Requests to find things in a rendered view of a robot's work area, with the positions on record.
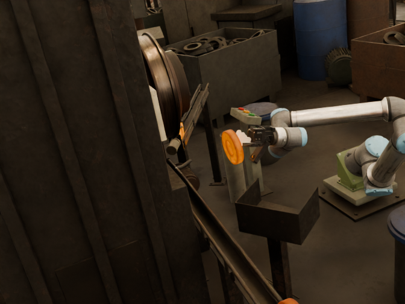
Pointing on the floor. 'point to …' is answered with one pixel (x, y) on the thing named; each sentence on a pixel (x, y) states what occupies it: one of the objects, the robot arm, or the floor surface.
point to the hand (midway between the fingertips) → (232, 143)
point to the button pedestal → (252, 170)
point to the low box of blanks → (379, 64)
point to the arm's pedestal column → (334, 200)
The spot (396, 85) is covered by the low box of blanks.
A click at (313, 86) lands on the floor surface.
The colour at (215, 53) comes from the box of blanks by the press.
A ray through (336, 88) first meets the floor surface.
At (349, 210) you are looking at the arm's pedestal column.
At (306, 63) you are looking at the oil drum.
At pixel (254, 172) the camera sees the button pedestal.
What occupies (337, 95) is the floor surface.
